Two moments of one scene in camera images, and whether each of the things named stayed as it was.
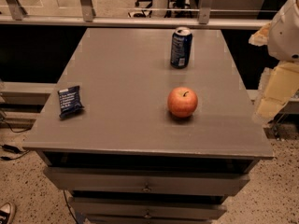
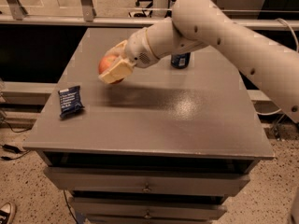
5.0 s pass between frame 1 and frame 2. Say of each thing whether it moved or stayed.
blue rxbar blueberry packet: stayed
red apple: moved
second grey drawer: stayed
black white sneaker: stayed
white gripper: moved
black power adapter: stayed
